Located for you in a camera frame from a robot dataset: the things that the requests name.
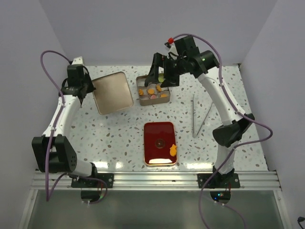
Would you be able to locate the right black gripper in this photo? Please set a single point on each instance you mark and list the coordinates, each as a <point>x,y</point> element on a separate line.
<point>158,61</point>

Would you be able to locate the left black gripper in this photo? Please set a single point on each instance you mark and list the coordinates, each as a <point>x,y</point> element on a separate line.
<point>87,77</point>

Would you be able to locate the green round cookie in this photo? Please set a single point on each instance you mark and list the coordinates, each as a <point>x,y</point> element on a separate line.
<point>161,78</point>

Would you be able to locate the orange flower cookie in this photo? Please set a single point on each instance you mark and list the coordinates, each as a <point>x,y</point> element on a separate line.
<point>163,95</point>
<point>158,88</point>

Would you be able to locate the orange round cookie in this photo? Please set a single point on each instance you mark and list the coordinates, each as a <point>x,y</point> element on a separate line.
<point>151,91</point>

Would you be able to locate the orange flower cookie bottom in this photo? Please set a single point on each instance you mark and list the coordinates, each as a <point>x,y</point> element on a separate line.
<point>163,95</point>

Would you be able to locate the gold tin lid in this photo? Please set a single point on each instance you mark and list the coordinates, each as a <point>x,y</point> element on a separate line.
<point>112,93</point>

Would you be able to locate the metal tongs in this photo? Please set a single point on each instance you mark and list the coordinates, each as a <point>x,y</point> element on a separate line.
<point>200,112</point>

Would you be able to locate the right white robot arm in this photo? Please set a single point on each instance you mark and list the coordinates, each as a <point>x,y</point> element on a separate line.
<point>206,68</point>

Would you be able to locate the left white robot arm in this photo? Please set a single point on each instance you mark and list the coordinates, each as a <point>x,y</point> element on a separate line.
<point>53,151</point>

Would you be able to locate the gold cookie tin box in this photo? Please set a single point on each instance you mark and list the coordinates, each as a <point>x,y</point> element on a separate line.
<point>153,94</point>

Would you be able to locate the red rectangular tray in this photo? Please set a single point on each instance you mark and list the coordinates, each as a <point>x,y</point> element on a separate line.
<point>158,137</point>

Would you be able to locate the orange fish shaped cookie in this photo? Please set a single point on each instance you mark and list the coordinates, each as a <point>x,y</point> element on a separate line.
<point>173,150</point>

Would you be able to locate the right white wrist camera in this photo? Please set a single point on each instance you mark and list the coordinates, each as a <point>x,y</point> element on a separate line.
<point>171,49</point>

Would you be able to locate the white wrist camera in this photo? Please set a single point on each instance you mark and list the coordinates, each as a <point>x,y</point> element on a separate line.
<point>77,60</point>
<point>171,49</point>

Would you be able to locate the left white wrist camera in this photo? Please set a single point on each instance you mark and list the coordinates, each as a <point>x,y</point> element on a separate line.
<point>77,60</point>

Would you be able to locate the left black base bracket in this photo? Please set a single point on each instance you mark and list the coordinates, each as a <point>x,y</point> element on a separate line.
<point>101,180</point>

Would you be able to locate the black base bracket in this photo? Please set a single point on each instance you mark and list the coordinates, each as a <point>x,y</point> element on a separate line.
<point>101,180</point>
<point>218,181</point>

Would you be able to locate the right black base bracket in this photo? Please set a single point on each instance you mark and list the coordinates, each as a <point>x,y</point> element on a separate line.
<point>218,181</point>

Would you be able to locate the aluminium frame rail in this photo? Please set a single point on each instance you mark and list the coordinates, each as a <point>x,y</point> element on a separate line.
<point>190,181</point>

